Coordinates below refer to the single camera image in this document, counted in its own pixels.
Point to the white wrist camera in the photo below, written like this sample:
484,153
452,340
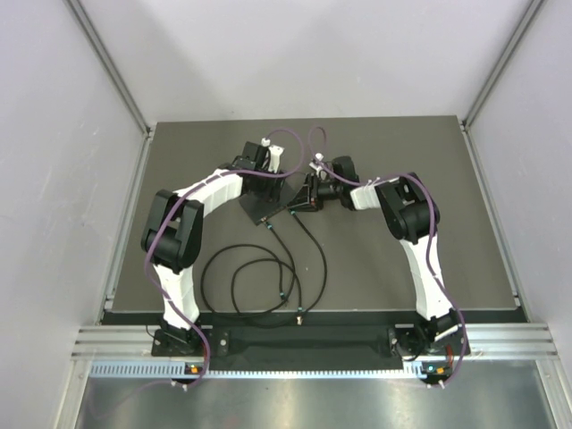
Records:
318,166
273,156

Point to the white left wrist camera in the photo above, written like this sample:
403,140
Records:
273,156

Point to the aluminium front frame rail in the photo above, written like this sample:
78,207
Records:
488,341

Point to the slotted grey cable duct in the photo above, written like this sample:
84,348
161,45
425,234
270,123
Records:
182,370

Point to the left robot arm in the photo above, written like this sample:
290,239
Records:
172,237

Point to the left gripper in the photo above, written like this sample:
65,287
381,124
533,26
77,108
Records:
271,192

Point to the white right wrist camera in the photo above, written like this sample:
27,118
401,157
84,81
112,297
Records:
318,166

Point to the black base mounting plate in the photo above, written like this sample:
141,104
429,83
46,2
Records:
302,347

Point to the dark grey network switch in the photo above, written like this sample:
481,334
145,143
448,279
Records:
259,210

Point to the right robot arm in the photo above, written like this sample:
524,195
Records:
411,216

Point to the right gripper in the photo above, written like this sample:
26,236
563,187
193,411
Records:
308,195

